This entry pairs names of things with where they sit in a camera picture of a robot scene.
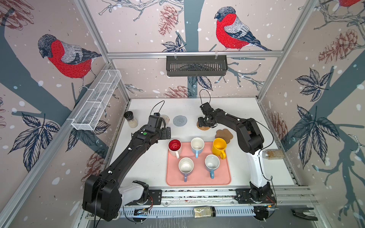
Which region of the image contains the white wire mesh basket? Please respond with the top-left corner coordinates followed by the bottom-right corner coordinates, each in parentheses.
top-left (71, 69), bottom-right (121, 131)

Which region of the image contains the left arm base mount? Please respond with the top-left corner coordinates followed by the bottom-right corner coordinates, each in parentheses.
top-left (126, 190), bottom-right (162, 206)

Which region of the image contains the white mug blue handle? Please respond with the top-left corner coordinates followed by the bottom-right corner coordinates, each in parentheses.
top-left (204, 154), bottom-right (220, 179)

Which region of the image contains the jar below table edge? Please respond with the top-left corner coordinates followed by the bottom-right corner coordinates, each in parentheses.
top-left (194, 206), bottom-right (216, 219)

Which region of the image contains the white mug purple handle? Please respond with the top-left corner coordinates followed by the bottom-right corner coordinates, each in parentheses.
top-left (178, 157), bottom-right (194, 182)

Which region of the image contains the black hanging basket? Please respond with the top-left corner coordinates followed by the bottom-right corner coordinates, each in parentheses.
top-left (166, 56), bottom-right (228, 77)

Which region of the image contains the white mug light-blue handle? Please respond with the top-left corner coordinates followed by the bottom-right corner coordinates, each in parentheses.
top-left (191, 137), bottom-right (205, 158)

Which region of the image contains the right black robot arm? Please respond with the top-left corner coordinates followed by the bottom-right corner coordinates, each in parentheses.
top-left (198, 103), bottom-right (272, 202)

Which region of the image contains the tan cork round coaster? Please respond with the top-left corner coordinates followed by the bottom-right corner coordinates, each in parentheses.
top-left (196, 122), bottom-right (210, 131)

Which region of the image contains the yellow mug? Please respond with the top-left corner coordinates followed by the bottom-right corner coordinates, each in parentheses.
top-left (212, 138), bottom-right (227, 160)

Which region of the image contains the brown flower-shaped coaster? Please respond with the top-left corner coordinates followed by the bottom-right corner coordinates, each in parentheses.
top-left (215, 129), bottom-right (233, 144)

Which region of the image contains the black clamp tool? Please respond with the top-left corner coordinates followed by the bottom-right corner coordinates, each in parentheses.
top-left (291, 208), bottom-right (318, 221)

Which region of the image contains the clear jar with grains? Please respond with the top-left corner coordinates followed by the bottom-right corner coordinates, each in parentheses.
top-left (262, 149), bottom-right (285, 160)

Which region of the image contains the red interior white mug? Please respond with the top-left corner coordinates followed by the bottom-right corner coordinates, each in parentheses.
top-left (168, 139), bottom-right (182, 159)

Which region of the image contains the black-lid spice jar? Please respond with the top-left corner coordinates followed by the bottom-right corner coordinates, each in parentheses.
top-left (124, 111), bottom-right (138, 128)

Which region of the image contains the grey woven round coaster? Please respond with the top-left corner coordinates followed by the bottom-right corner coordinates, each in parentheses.
top-left (173, 115), bottom-right (187, 127)

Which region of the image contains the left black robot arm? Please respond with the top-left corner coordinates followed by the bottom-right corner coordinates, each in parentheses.
top-left (82, 113), bottom-right (171, 221)

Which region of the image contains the multicolour woven round coaster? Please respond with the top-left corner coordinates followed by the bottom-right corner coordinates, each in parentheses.
top-left (161, 115), bottom-right (170, 125)

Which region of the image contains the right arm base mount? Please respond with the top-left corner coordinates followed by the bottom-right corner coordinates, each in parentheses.
top-left (234, 189), bottom-right (277, 204)

